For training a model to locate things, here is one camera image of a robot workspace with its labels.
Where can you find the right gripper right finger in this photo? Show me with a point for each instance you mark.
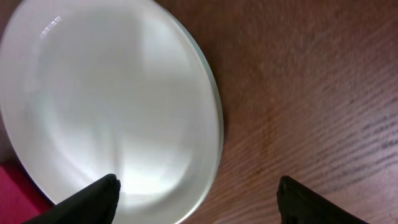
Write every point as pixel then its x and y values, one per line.
pixel 298 204

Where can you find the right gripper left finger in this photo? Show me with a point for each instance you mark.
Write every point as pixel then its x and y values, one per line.
pixel 95 204

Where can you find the white plate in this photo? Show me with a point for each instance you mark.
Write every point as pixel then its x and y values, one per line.
pixel 92 87

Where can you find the mint green plate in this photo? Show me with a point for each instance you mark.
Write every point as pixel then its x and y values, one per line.
pixel 219 111

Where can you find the red plastic tray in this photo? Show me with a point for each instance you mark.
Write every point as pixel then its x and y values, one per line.
pixel 20 199

